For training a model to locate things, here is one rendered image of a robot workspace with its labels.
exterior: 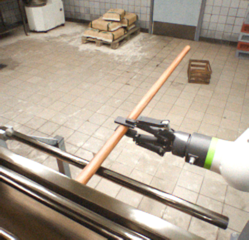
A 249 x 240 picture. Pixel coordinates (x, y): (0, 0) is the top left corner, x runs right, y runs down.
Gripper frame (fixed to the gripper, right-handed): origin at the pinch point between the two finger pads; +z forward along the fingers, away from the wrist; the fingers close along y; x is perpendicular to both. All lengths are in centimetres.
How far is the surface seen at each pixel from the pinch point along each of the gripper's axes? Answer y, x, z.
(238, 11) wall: 55, 467, -3
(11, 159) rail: -23.3, -40.0, -2.1
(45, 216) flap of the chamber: -20.8, -43.6, -10.9
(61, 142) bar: 25.8, 5.2, 35.4
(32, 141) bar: 2.0, -17.6, 23.9
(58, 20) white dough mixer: 99, 405, 388
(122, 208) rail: -23.3, -39.6, -19.6
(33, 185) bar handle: -27, -43, -11
